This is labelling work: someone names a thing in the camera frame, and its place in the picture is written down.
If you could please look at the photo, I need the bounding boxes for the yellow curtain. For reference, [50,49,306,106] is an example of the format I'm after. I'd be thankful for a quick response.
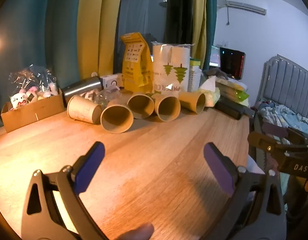
[77,0,125,81]
[192,0,209,61]

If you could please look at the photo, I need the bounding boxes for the teal curtain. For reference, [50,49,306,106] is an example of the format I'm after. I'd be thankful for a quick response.
[206,0,217,64]
[0,0,82,129]

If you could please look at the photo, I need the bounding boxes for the white paper sheet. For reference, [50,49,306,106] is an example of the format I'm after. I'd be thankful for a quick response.
[247,154,266,176]

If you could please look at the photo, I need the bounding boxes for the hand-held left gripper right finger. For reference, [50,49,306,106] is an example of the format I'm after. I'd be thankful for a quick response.
[203,142,286,240]

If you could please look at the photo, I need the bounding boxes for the tissue pack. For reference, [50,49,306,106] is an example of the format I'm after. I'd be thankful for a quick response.
[198,76,221,107]

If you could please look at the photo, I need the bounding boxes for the blue patterned blanket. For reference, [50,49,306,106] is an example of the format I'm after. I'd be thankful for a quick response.
[256,99,308,142]

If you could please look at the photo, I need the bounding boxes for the cardboard box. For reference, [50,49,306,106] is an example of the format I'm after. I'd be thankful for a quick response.
[0,94,66,134]

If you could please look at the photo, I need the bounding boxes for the lit monitor screen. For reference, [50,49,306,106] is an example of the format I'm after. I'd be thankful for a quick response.
[210,45,221,68]

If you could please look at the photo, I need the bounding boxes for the cellophane bag of plush toys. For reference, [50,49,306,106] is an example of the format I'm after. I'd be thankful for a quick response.
[8,64,60,109]

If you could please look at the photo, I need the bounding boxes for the white bottle yellow lid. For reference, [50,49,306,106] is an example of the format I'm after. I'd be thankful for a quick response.
[188,58,202,92]

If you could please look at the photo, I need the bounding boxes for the yellow paper bag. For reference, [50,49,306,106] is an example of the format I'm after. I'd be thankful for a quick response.
[120,32,155,94]

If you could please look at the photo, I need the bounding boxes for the wrapped pack of paper cups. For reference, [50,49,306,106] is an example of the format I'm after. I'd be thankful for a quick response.
[152,42,192,98]

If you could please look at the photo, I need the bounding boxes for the long black case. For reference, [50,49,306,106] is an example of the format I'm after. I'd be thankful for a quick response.
[215,98,255,121]

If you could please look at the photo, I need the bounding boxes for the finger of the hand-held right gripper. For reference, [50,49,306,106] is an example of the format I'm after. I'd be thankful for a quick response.
[262,122,290,139]
[247,131,279,152]

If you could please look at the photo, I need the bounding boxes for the green and yellow packets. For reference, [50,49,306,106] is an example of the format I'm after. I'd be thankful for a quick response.
[216,78,250,103]

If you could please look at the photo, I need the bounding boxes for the brown paper cup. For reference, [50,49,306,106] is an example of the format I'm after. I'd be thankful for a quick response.
[179,91,207,115]
[67,95,103,125]
[127,92,155,120]
[152,94,181,123]
[100,99,134,134]

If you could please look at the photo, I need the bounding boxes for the person's left hand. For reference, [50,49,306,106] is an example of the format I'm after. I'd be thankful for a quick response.
[116,223,155,240]

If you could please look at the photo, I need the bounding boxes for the grey padded headboard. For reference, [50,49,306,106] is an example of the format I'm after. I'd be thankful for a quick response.
[263,54,308,128]

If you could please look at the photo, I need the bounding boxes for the white air conditioner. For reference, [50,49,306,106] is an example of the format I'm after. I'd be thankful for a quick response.
[217,0,267,16]

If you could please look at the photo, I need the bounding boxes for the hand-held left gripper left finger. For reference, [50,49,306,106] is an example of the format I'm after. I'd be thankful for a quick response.
[21,141,110,240]

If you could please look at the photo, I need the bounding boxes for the white cat plush toy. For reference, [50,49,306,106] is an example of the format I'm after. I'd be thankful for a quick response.
[10,92,28,109]

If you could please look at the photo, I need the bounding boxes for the clear plastic bottle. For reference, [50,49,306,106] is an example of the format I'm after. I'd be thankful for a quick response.
[93,88,122,106]

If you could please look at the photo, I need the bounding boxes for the small white box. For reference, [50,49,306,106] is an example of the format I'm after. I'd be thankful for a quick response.
[102,73,124,91]

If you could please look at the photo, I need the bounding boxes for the steel thermos bottle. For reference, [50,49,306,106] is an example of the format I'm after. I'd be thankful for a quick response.
[61,75,104,102]

